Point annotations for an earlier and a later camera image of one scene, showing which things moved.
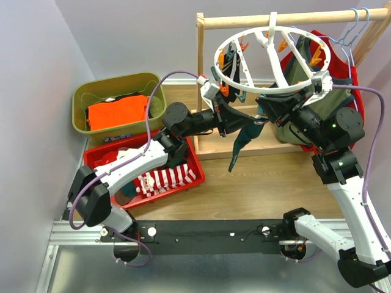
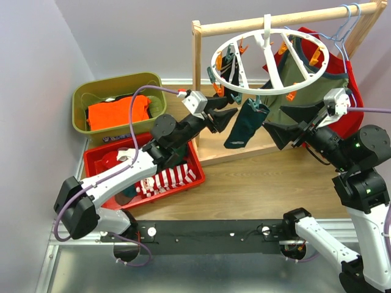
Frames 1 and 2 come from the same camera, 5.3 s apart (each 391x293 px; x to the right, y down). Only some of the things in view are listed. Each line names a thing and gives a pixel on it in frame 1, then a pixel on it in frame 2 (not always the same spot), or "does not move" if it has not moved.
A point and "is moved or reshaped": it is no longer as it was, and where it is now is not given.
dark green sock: [245, 135] is moved or reshaped
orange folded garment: [122, 112] does not move
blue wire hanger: [347, 43] to [354, 13]
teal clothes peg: [261, 111] to [255, 105]
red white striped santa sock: [156, 182] does not move
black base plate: [203, 237] does not move
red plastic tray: [144, 185] does not move
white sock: [124, 155] does not move
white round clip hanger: [272, 60] is moved or reshaped
